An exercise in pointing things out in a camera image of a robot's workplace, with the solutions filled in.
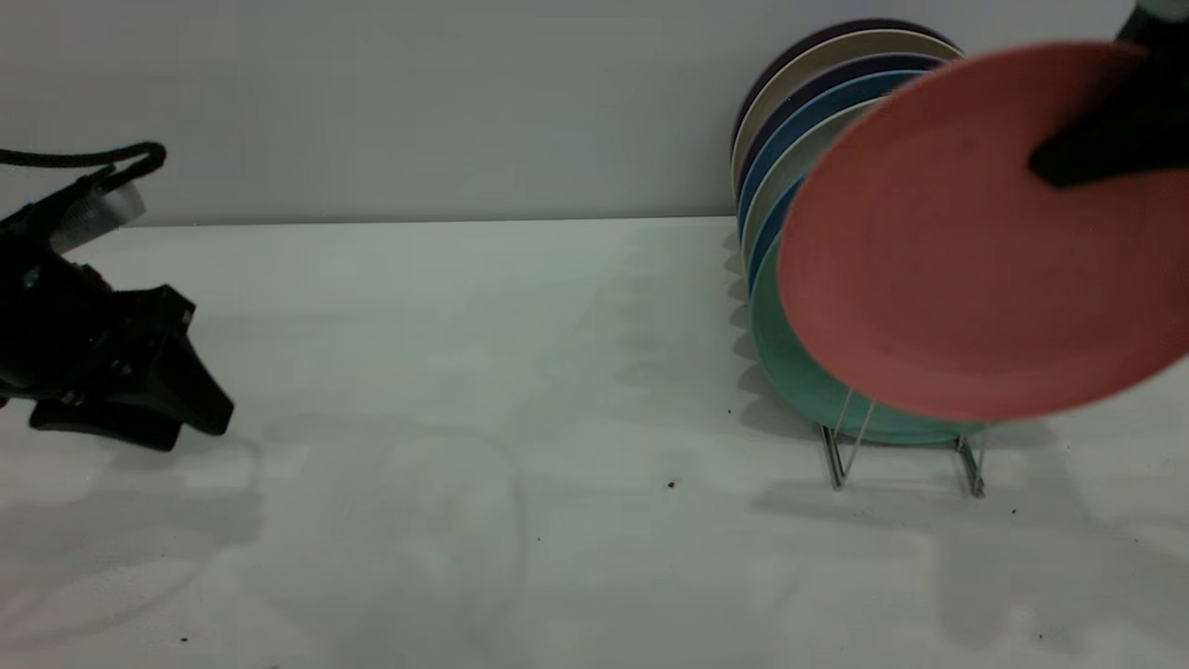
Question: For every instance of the green round plate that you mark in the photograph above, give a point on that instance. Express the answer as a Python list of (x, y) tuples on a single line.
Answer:
[(790, 372)]

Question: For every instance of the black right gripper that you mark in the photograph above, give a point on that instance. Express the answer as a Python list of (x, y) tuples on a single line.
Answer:
[(1156, 56)]

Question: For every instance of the beige round plate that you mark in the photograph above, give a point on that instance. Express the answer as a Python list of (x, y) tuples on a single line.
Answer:
[(808, 141), (836, 51)]

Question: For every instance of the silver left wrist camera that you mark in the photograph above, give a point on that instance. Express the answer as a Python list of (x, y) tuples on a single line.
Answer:
[(102, 209)]

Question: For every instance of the dark purple round plate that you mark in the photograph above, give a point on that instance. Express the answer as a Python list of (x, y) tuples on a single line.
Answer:
[(808, 42)]

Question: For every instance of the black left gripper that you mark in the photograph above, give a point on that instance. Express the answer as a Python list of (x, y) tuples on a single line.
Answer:
[(74, 344)]

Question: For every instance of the blue round plate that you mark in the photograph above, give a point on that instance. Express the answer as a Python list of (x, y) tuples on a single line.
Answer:
[(782, 206), (817, 107)]

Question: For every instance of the navy round plate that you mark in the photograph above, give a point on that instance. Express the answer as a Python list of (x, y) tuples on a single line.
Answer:
[(836, 76)]

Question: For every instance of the pink round plate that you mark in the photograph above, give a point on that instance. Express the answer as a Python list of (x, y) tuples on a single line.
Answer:
[(929, 260)]

